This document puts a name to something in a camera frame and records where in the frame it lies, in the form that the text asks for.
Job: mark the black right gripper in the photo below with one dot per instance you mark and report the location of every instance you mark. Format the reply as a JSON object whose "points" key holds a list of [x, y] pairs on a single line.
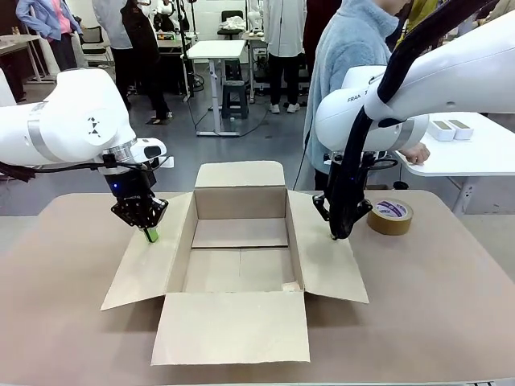
{"points": [[334, 177]]}

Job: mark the white cylindrical air purifier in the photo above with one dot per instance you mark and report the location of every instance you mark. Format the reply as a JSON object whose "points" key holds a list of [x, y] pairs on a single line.
{"points": [[5, 90]]}

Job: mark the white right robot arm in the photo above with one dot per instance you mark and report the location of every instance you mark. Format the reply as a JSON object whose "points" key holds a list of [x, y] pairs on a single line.
{"points": [[442, 68]]}

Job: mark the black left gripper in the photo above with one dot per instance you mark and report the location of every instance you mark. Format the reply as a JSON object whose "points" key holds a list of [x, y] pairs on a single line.
{"points": [[128, 183]]}

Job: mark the person in white coat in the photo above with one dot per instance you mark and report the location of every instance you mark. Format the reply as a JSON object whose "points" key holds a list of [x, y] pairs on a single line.
{"points": [[283, 28]]}

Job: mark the white standing desk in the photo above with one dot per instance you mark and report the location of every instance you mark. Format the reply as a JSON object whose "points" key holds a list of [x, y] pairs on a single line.
{"points": [[217, 49]]}

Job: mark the black table caster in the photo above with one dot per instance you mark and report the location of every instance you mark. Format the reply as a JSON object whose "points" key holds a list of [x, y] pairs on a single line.
{"points": [[400, 185]]}

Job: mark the black tripod stand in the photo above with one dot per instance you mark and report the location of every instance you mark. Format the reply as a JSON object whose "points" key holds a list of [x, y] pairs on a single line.
{"points": [[186, 48]]}

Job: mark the brown packing tape roll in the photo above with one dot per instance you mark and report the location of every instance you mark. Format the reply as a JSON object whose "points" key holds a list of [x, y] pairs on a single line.
{"points": [[388, 225]]}

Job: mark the person in light shirt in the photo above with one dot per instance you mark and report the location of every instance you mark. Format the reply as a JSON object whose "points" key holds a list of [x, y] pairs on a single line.
{"points": [[116, 28]]}

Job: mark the person's right hand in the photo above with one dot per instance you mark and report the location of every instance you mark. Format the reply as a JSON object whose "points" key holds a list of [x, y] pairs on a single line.
{"points": [[418, 154]]}

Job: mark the person in blue fleece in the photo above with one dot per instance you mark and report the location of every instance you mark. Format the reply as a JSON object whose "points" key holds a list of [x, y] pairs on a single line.
{"points": [[350, 52]]}

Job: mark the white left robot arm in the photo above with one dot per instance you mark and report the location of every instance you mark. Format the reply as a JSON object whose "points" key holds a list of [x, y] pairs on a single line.
{"points": [[72, 116]]}

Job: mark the person in olive yellow jacket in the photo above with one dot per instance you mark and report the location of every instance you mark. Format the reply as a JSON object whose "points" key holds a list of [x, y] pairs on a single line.
{"points": [[420, 12]]}

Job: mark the white box with grey top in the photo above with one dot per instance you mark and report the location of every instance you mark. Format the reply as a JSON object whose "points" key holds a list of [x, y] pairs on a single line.
{"points": [[462, 128], [440, 129]]}

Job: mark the dark plastic stool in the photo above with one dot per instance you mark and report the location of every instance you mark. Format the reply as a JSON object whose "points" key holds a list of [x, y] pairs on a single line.
{"points": [[235, 98]]}

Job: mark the person in black apron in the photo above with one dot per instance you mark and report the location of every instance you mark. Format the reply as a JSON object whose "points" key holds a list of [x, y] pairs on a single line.
{"points": [[142, 48]]}

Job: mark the white side table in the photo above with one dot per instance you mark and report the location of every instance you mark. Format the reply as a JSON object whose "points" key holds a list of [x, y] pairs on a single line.
{"points": [[462, 157]]}

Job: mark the light background desk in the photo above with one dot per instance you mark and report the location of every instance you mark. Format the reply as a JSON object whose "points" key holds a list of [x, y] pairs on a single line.
{"points": [[16, 41]]}

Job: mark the person in blue pink jacket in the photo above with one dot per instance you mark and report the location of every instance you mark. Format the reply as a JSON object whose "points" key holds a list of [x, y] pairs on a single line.
{"points": [[40, 20]]}

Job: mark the brown cardboard box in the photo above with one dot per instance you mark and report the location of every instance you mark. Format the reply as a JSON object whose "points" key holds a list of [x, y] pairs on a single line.
{"points": [[233, 329]]}

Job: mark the black mesh chair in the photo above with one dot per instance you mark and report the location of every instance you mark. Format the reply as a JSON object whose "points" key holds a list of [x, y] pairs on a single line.
{"points": [[94, 40]]}

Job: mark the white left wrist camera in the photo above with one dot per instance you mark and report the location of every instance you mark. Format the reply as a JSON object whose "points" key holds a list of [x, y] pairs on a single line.
{"points": [[141, 148]]}

